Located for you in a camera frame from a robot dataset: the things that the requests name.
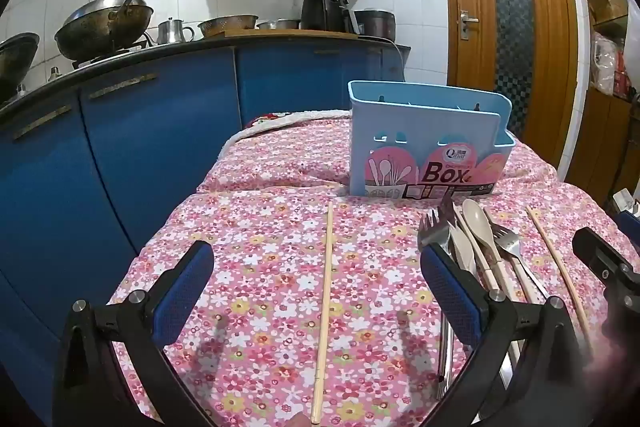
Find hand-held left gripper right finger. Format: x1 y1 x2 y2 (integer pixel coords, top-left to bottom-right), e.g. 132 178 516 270
420 243 601 427

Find white power cable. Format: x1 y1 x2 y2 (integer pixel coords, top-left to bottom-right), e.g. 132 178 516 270
357 34 408 82

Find pink floral blanket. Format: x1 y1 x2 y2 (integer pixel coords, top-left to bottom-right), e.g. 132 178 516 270
107 109 640 427

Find metal kettle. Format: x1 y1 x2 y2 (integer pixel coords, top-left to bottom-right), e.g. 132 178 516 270
145 18 196 45

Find wooden chopstick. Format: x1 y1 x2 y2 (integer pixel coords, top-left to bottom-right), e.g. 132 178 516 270
311 202 335 425
525 205 596 358

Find metal fork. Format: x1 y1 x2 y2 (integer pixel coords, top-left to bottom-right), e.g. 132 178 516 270
417 212 453 253
492 222 551 303

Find large metal wok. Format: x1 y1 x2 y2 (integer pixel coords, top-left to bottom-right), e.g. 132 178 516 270
54 0 154 61

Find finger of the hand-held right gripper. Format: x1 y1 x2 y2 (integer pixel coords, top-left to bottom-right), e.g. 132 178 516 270
572 227 640 293

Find gas stove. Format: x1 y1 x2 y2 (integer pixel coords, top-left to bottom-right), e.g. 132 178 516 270
72 39 156 70

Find light blue utensil holder box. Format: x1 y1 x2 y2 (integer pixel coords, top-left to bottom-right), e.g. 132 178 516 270
347 80 516 198

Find beige plastic spoon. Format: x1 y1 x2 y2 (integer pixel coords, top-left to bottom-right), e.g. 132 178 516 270
461 198 507 303

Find wooden shelf unit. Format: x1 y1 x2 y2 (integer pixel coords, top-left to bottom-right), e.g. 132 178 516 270
567 0 640 208

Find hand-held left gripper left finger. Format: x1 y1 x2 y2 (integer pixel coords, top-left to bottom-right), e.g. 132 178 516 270
52 239 216 427

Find black air fryer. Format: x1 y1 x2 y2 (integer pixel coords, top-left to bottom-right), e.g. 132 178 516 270
301 0 360 34

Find blue kitchen base cabinets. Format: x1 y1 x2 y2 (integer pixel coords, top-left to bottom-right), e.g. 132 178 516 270
0 42 411 427

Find white plastic bag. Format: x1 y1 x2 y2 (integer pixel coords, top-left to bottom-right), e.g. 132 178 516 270
590 32 626 95

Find metal chopstick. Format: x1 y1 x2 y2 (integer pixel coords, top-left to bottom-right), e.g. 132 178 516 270
437 317 447 400
444 317 455 400

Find metal door handle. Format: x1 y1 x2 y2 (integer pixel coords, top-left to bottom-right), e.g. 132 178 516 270
459 10 480 40

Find dark metal wok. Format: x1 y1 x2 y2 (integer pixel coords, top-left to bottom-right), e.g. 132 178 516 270
0 32 41 105

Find metal colander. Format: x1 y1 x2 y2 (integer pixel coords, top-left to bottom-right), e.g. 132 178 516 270
197 14 259 38

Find dark rice cooker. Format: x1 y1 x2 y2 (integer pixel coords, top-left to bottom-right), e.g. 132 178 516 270
354 9 397 42

